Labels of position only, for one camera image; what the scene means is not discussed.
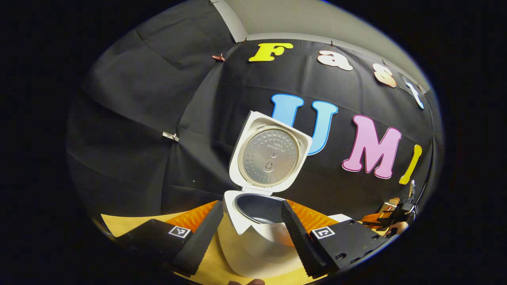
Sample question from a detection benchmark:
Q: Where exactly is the black backdrop cloth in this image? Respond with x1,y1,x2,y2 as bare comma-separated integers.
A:
65,0,445,223

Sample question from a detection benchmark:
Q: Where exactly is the white rice cooker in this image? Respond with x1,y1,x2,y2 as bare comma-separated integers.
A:
217,110,354,279

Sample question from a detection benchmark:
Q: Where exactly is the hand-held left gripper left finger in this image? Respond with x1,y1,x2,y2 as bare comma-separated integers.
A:
114,200,225,277

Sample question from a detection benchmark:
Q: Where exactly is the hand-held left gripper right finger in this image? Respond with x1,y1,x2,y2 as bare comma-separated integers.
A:
280,199,391,278

